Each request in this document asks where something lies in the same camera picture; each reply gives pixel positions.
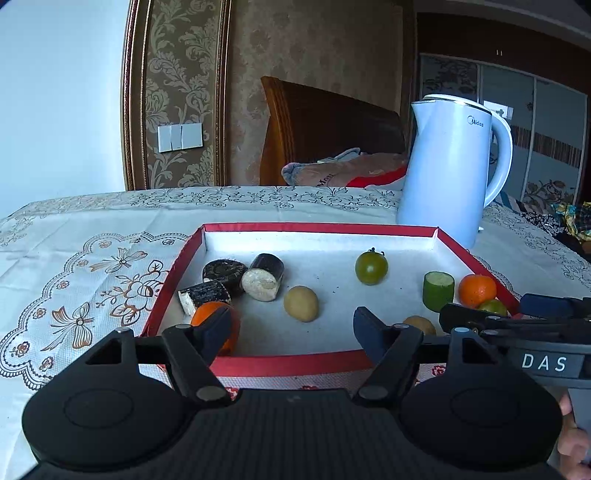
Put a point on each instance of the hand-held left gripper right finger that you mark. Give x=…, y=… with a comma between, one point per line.
x=367, y=327

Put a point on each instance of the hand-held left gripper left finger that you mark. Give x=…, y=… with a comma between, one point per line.
x=217, y=327

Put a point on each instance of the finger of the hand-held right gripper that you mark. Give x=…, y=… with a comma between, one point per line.
x=545, y=305
x=471, y=318

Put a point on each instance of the mandarin orange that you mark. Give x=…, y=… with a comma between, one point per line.
x=201, y=318
x=475, y=288

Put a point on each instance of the green lime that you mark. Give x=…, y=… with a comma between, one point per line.
x=493, y=307

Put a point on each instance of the green cucumber piece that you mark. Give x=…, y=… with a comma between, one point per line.
x=437, y=290

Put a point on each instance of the small yellow potato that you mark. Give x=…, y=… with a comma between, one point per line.
x=301, y=303
x=420, y=324

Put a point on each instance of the dark taro piece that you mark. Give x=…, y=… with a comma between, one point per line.
x=224, y=272

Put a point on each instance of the green tomato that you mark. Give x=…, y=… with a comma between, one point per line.
x=371, y=268

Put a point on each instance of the red shallow tray box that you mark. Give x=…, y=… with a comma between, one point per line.
x=323, y=249

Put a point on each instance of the person's right hand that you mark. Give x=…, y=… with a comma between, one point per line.
x=572, y=452

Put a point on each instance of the colourful clothes pile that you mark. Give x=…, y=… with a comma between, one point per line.
x=575, y=219

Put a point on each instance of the striped quilt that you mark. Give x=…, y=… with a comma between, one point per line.
x=510, y=203

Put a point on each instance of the white electric kettle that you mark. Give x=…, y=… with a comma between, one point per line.
x=443, y=184

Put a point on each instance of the folded cloth on chair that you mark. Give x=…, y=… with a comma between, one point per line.
x=351, y=170

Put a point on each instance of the floral sliding door wardrobe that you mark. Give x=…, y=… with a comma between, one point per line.
x=545, y=115

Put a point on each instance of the wooden bed headboard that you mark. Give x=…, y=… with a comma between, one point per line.
x=323, y=129

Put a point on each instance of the white wall switch panel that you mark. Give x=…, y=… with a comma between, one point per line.
x=180, y=137

